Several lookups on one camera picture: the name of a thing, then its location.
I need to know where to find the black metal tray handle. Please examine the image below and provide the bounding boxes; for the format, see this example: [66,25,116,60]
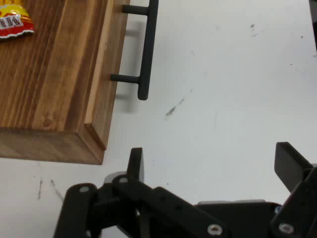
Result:
[110,0,159,101]

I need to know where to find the wooden serving tray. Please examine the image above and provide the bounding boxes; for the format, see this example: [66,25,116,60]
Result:
[0,0,131,166]

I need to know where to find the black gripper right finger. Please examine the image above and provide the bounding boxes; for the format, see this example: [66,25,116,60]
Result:
[269,141,317,238]

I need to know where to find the red yellow snack packet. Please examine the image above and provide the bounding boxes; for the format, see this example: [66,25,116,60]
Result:
[0,4,35,43]

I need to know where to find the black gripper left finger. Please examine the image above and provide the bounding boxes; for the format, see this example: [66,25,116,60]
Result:
[53,147,230,238]

